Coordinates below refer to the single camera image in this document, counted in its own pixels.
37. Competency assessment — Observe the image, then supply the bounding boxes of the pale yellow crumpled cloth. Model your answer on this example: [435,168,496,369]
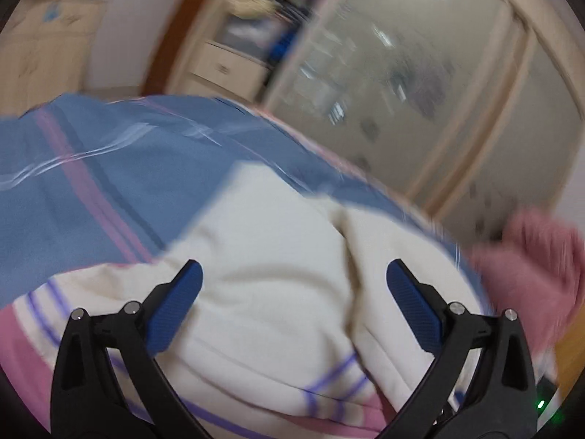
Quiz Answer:
[229,0,280,17]

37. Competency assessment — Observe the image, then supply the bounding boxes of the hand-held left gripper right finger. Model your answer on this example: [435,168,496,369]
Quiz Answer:
[375,258,537,439]

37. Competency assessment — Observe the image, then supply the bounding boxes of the beige wardrobe drawer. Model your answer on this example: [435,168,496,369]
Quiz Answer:
[189,40,275,90]

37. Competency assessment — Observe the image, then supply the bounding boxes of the blue striped blanket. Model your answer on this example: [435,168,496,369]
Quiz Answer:
[0,94,485,312]

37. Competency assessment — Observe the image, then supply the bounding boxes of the pink rolled quilt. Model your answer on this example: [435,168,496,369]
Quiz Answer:
[471,208,585,353]

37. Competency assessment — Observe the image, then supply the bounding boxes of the wooden headboard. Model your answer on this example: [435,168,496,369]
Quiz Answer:
[555,324,585,390]

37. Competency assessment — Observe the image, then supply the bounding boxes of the dark blue cloth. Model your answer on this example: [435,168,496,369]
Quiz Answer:
[267,23,299,61]

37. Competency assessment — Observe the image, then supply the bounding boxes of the light wooden cabinet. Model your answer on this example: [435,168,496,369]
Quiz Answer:
[0,0,109,97]

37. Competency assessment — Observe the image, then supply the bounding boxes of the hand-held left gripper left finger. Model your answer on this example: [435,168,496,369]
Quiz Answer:
[49,259,211,439]

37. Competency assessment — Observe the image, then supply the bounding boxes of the white and pink hooded jacket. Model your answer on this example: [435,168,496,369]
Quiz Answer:
[0,162,494,439]

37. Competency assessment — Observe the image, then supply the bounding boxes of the frosted glass sliding door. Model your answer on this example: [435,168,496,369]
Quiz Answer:
[260,0,526,202]
[430,32,585,243]

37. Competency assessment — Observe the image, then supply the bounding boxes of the translucent storage box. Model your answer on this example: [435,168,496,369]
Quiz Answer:
[219,16,275,52]

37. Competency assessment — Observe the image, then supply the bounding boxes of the beige wooden wardrobe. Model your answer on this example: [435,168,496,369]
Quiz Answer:
[141,0,585,239]

